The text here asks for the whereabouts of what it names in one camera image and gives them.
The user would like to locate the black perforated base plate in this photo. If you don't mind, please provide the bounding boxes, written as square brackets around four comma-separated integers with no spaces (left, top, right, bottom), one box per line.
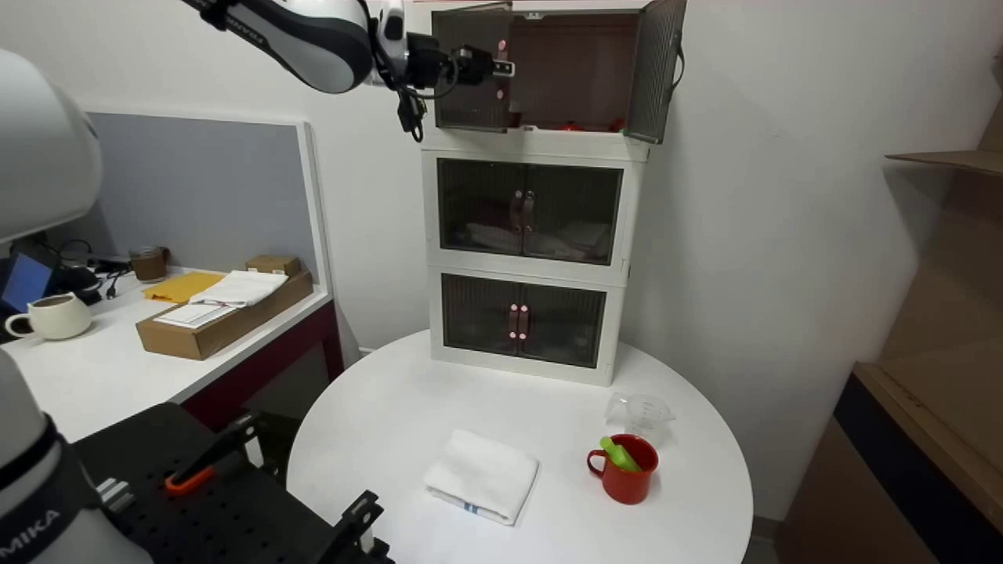
[68,401,400,564]

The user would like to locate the white paper sheet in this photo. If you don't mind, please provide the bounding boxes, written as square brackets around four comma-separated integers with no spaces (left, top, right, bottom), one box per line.
[192,267,293,310]

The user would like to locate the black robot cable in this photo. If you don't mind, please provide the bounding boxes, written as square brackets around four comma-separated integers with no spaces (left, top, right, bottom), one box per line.
[391,60,434,146]

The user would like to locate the white three-tier storage cabinet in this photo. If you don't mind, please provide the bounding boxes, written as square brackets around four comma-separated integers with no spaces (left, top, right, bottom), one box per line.
[420,0,686,390]

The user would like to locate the red cup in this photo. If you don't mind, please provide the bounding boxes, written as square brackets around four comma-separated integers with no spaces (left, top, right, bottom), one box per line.
[582,431,666,509]

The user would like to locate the clear plastic cup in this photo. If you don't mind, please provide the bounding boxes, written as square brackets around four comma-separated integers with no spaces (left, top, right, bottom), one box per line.
[603,392,677,448]

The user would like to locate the small brown object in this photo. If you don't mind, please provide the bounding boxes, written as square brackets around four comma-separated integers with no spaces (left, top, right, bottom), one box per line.
[130,244,174,281]

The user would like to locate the white folded cloth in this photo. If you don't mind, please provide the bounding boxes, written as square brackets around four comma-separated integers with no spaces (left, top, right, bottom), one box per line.
[423,427,541,530]

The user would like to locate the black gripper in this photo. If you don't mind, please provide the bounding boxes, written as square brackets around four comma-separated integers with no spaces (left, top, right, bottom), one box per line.
[400,29,521,94]

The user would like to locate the white desk with maroon front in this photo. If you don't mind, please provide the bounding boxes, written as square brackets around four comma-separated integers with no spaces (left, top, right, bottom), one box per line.
[0,263,348,450]

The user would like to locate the yellow envelope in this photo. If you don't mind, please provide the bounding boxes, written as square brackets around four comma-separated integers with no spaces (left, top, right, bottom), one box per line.
[142,270,226,306]

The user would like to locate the white framed grey partition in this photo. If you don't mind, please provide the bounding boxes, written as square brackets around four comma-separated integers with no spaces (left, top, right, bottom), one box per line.
[72,97,340,306]

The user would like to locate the yellow-green toy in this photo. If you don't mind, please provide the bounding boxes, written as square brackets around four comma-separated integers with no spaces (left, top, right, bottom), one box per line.
[599,435,640,473]

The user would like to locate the dark tablet screen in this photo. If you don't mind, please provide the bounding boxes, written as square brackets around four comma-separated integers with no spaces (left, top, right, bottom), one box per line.
[0,248,55,312]

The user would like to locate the large plain cardboard box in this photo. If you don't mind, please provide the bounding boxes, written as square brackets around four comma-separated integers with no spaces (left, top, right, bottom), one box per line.
[873,167,1003,442]

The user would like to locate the open flat cardboard box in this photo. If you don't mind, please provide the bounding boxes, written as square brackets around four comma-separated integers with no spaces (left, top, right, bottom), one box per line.
[132,263,316,365]

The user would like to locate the smoky translucent cabinet door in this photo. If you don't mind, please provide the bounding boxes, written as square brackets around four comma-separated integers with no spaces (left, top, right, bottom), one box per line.
[518,281,612,370]
[622,0,691,146]
[430,7,518,134]
[521,164,628,267]
[436,156,526,260]
[438,274,524,358]

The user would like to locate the white ceramic mug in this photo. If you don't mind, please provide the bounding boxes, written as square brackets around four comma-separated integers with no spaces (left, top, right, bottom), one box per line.
[4,288,96,344]

